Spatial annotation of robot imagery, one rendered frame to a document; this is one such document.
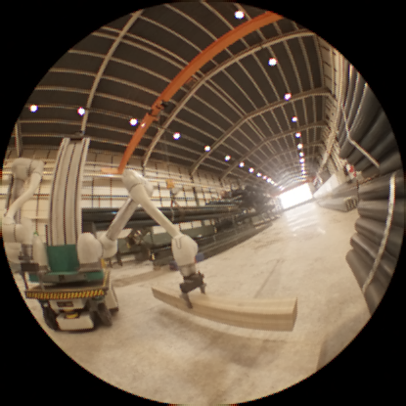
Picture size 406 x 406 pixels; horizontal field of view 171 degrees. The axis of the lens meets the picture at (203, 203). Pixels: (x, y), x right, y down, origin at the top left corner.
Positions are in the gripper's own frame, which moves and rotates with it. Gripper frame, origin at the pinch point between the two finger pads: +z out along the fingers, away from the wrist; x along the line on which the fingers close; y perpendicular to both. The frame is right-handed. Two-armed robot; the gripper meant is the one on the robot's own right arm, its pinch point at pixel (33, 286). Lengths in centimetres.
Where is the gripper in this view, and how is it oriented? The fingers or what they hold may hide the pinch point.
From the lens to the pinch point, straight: 102.2
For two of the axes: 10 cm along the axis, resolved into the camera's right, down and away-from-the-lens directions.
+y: -6.0, 3.4, 7.3
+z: 2.5, 9.4, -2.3
